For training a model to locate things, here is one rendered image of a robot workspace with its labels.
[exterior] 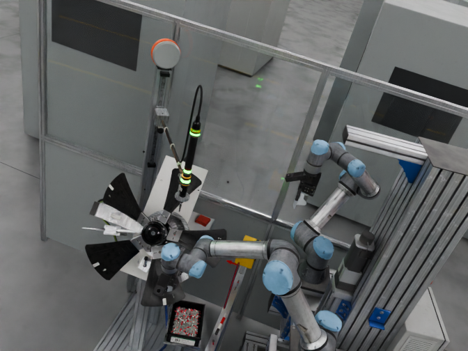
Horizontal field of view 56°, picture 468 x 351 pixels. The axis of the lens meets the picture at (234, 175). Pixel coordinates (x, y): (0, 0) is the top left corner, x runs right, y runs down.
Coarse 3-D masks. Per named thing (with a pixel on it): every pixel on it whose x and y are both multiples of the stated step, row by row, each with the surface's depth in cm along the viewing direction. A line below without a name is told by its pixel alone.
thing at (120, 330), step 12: (132, 300) 320; (120, 312) 309; (132, 312) 311; (168, 312) 318; (120, 324) 302; (108, 336) 291; (120, 336) 294; (156, 336) 300; (96, 348) 283; (108, 348) 284; (120, 348) 286; (132, 348) 288; (144, 348) 291; (156, 348) 292; (168, 348) 294
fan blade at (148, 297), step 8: (152, 264) 216; (160, 264) 218; (152, 272) 215; (160, 272) 217; (152, 280) 214; (176, 280) 222; (144, 288) 212; (152, 288) 213; (176, 288) 220; (144, 296) 211; (152, 296) 213; (168, 296) 216; (176, 296) 219; (184, 296) 221; (144, 304) 211; (152, 304) 212; (160, 304) 214; (168, 304) 216
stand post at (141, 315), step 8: (144, 280) 254; (136, 296) 263; (136, 304) 266; (136, 312) 270; (144, 312) 269; (136, 320) 274; (144, 320) 272; (136, 328) 277; (144, 328) 275; (136, 336) 282; (144, 336) 282; (136, 344) 285; (144, 344) 290
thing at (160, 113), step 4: (156, 108) 249; (160, 108) 250; (156, 112) 245; (160, 112) 246; (164, 112) 247; (156, 116) 244; (160, 116) 243; (164, 116) 244; (168, 116) 245; (156, 120) 244; (160, 120) 245; (164, 120) 246; (168, 120) 246; (156, 124) 245; (160, 124) 246
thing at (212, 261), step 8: (184, 232) 223; (192, 232) 224; (200, 232) 225; (208, 232) 225; (216, 232) 225; (224, 232) 225; (184, 240) 218; (192, 240) 219; (192, 248) 216; (208, 264) 213; (216, 264) 213
